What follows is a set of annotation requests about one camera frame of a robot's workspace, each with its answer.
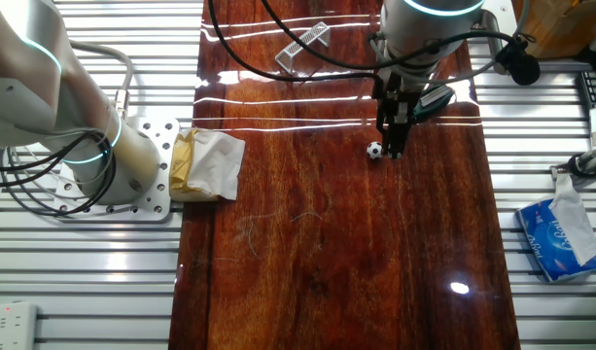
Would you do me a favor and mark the black base cable bundle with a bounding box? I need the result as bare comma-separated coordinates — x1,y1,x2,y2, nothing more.
0,128,119,218

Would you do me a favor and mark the crumpled white paper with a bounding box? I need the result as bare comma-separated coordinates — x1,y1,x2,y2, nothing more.
169,127,247,203

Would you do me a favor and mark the grey base cable with connector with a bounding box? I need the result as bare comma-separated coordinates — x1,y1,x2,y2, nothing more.
67,40,135,121

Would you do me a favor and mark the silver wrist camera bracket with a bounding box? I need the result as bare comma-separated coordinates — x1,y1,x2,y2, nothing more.
472,0,518,75

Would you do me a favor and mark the green folding hex key set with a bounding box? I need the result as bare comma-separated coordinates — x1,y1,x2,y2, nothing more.
413,85,457,123

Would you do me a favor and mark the white mesh toy goal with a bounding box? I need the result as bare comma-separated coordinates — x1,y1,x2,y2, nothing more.
274,20,332,75

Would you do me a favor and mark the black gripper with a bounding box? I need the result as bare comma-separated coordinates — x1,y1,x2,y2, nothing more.
373,72,423,160

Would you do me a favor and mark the brown cardboard box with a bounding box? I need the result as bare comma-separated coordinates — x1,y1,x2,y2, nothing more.
510,0,596,60

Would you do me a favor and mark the blue tissue pack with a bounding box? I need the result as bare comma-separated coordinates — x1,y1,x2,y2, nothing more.
514,173,596,284

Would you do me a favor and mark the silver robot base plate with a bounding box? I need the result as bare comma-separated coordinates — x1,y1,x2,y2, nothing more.
53,116,181,223

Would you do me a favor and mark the white power strip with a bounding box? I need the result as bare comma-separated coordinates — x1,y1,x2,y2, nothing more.
0,300,39,350

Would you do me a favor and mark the glossy red-brown wooden board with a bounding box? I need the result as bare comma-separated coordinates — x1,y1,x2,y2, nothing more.
168,0,521,350

